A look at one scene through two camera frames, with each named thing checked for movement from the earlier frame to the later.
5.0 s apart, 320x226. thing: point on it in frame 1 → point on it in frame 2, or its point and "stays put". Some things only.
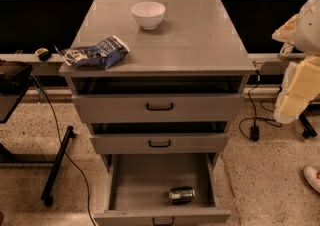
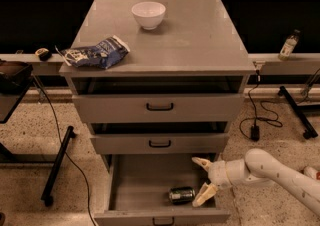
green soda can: [181, 194] stays put
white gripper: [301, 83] → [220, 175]
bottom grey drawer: [137, 190] stays put
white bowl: [148, 14] stays put
